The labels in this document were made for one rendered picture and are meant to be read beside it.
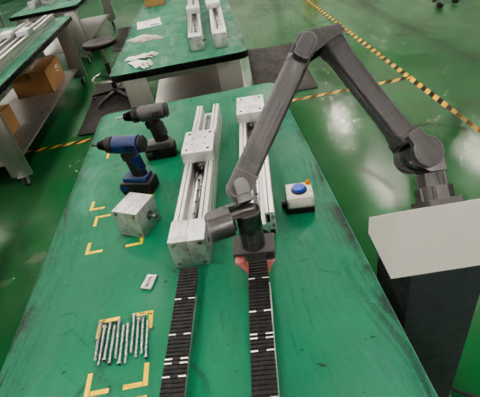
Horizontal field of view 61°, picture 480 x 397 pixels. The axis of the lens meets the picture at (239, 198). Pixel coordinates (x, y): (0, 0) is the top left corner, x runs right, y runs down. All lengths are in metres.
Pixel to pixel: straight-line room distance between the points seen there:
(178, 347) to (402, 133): 0.72
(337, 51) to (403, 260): 0.52
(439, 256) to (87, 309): 0.88
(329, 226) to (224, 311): 0.40
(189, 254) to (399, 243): 0.53
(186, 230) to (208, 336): 0.29
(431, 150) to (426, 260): 0.26
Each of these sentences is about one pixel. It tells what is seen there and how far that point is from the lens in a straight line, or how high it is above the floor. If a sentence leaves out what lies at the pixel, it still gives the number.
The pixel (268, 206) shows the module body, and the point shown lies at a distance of 1.14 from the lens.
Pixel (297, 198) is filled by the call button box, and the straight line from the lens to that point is 1.20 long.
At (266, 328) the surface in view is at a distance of 0.93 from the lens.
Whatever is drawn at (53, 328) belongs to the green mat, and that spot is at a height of 0.78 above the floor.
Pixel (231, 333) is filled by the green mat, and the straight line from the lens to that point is 0.98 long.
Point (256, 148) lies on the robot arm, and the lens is 0.94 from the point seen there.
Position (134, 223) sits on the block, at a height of 0.84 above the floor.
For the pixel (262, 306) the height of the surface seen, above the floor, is 0.81.
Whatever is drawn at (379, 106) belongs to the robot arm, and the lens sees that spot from 1.06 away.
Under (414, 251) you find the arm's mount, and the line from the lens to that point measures 1.02.
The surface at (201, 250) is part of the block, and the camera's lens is 1.10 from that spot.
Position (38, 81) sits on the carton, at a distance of 4.88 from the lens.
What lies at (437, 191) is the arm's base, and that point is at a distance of 1.06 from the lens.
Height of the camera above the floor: 1.57
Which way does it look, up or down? 36 degrees down
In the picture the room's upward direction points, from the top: 11 degrees counter-clockwise
